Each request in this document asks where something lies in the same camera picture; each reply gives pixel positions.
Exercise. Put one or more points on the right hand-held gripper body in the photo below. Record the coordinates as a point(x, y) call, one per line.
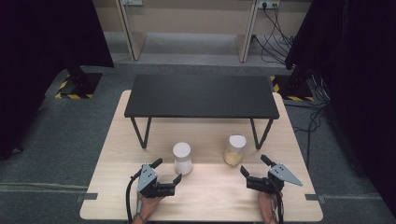
point(274, 182)

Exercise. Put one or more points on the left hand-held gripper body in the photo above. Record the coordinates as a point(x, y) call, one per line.
point(148, 186)

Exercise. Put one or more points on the jar of white powder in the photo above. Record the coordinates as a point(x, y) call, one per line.
point(183, 165)

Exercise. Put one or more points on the jar of yellow powder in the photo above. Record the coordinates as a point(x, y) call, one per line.
point(233, 157)

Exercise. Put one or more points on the black metal shelf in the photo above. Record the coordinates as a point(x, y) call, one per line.
point(202, 96)

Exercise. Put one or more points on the person's left hand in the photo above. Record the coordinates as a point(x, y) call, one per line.
point(147, 206)

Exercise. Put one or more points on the person's right hand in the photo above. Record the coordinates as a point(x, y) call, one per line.
point(266, 205)

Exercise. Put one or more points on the grey floor tape piece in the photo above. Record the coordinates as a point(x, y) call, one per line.
point(313, 197)
point(88, 196)

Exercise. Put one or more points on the black stand base striped tape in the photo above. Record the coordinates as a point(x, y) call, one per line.
point(88, 82)
point(294, 90)

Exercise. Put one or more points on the beige desk side panel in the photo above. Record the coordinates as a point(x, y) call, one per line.
point(134, 40)
point(244, 43)

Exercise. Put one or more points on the black curtain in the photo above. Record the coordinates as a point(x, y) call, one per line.
point(37, 46)
point(358, 62)

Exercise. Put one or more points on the white wall socket with plugs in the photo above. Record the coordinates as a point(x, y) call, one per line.
point(269, 3)

